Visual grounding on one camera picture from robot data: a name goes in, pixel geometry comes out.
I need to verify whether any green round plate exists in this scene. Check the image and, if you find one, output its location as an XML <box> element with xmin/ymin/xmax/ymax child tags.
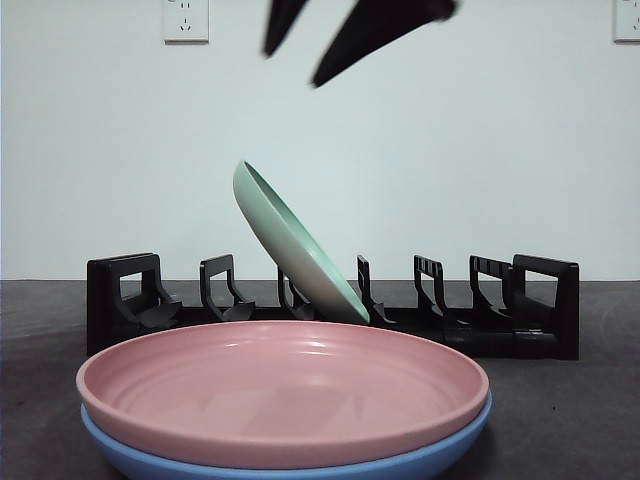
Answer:
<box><xmin>232</xmin><ymin>159</ymin><xmax>370</xmax><ymax>325</ymax></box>

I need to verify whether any blue round plate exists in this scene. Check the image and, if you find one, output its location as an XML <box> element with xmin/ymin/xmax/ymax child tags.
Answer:
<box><xmin>79</xmin><ymin>389</ymin><xmax>494</xmax><ymax>480</ymax></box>

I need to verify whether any black plastic plate rack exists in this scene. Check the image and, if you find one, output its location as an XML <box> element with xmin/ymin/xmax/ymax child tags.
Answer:
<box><xmin>85</xmin><ymin>252</ymin><xmax>580</xmax><ymax>360</ymax></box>

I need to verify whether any pink round plate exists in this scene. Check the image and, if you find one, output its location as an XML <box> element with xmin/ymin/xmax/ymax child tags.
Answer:
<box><xmin>75</xmin><ymin>321</ymin><xmax>490</xmax><ymax>471</ymax></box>

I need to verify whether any white wall socket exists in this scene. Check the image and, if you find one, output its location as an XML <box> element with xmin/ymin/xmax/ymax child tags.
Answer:
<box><xmin>163</xmin><ymin>0</ymin><xmax>210</xmax><ymax>45</ymax></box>
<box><xmin>613</xmin><ymin>0</ymin><xmax>640</xmax><ymax>44</ymax></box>

